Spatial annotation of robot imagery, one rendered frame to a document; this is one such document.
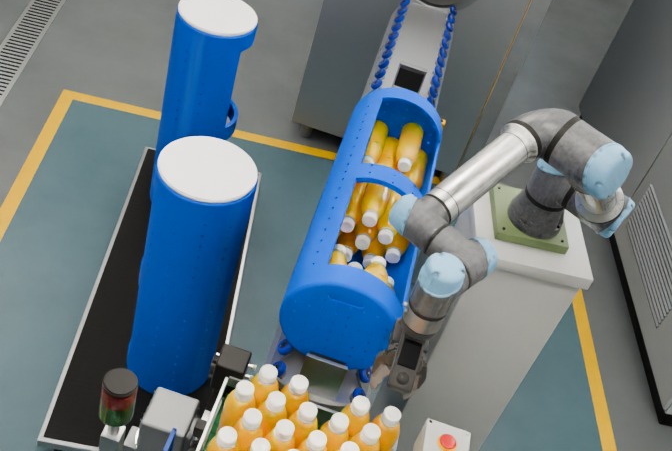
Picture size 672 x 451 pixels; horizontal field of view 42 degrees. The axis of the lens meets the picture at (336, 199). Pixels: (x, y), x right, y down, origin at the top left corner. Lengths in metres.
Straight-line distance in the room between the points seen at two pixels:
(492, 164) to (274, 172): 2.44
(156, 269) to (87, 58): 2.23
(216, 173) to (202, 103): 0.79
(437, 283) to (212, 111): 1.81
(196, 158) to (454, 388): 1.03
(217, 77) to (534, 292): 1.37
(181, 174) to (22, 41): 2.44
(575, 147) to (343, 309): 0.62
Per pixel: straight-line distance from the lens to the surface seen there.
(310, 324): 2.07
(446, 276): 1.55
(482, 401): 2.78
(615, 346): 4.07
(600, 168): 1.85
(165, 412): 2.12
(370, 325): 2.03
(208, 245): 2.47
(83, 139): 4.14
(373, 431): 1.91
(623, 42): 4.99
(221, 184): 2.41
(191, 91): 3.18
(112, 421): 1.72
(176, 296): 2.63
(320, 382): 2.09
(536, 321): 2.52
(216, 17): 3.12
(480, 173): 1.77
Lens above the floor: 2.60
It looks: 39 degrees down
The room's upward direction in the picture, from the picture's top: 18 degrees clockwise
